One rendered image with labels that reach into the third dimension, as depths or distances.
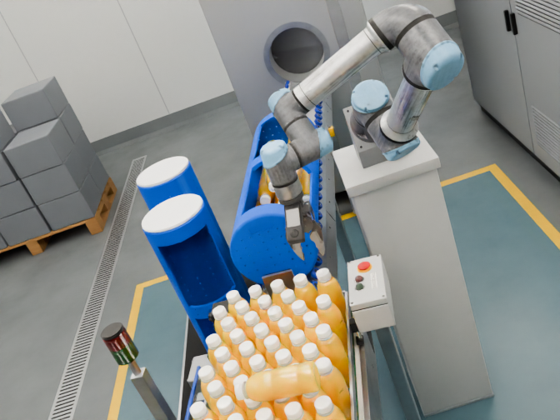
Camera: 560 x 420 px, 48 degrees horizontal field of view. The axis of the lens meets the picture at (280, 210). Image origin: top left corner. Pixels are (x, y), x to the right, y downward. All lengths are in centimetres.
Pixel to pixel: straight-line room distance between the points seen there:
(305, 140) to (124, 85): 557
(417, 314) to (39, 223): 383
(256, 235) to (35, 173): 361
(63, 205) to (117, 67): 213
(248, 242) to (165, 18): 510
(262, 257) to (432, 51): 86
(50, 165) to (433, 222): 370
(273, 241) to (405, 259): 54
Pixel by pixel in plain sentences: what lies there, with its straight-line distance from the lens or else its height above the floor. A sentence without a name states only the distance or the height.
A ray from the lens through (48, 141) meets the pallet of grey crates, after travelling 527.
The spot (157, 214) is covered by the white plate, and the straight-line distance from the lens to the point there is 276.
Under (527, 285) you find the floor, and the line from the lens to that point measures 334.
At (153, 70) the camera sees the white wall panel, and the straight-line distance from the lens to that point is 708.
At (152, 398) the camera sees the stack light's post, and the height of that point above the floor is 101.
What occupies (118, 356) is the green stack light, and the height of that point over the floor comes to 120.
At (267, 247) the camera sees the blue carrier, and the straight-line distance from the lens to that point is 203.
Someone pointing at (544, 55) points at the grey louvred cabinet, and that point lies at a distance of 358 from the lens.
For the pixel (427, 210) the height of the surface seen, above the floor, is 96.
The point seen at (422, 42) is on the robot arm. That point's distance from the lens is 162.
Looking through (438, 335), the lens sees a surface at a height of 41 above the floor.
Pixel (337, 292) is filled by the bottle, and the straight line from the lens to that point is 187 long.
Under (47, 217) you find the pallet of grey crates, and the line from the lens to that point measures 559.
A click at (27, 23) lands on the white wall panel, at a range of 721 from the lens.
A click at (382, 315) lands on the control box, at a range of 172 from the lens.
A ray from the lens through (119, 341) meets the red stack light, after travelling 172.
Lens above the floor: 214
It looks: 28 degrees down
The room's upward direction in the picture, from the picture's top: 22 degrees counter-clockwise
